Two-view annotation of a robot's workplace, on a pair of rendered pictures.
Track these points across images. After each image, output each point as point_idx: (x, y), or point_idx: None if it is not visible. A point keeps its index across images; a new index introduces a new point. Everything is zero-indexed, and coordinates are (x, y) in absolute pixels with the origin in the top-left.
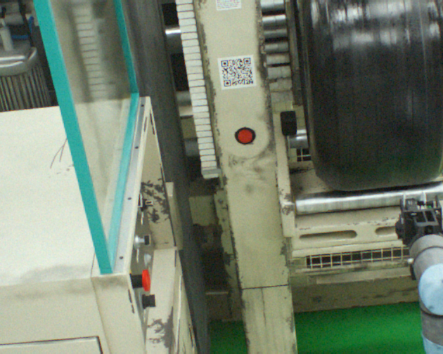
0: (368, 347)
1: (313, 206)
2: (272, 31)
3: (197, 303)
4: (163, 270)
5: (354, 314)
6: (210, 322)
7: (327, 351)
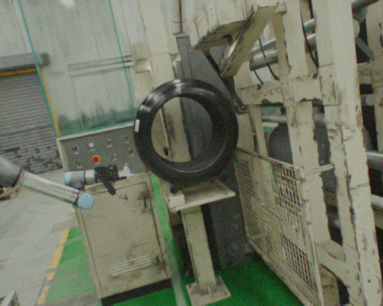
0: (267, 301)
1: None
2: None
3: (228, 232)
4: (136, 175)
5: (288, 292)
6: (260, 258)
7: (258, 291)
